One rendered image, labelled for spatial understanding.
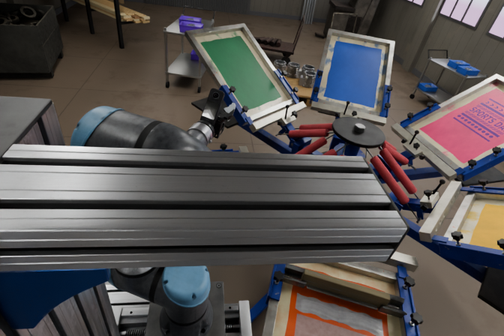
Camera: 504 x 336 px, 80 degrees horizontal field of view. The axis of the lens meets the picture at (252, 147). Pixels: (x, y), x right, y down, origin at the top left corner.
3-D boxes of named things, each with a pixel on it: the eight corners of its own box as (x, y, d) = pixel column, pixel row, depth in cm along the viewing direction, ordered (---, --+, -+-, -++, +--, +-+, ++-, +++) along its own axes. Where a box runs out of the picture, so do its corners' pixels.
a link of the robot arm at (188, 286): (196, 331, 77) (198, 305, 69) (150, 312, 79) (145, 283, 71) (215, 289, 86) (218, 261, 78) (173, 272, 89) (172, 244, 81)
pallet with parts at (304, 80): (311, 83, 566) (316, 63, 543) (318, 107, 488) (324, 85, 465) (238, 73, 561) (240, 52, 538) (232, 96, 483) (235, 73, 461)
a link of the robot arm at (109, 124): (154, 313, 79) (133, 143, 47) (105, 292, 81) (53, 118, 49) (178, 273, 88) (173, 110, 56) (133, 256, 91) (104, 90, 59)
